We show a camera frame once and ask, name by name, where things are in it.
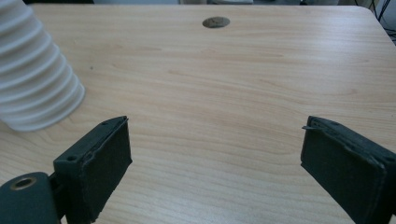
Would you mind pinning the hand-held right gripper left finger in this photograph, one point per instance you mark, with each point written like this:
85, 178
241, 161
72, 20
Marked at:
99, 165

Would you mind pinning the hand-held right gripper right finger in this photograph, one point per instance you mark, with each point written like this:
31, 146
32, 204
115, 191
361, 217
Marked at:
348, 174

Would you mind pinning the stack of white paper cups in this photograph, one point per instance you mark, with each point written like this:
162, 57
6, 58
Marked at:
31, 77

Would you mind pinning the dark round table grommet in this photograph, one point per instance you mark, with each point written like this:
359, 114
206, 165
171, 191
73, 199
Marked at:
216, 22

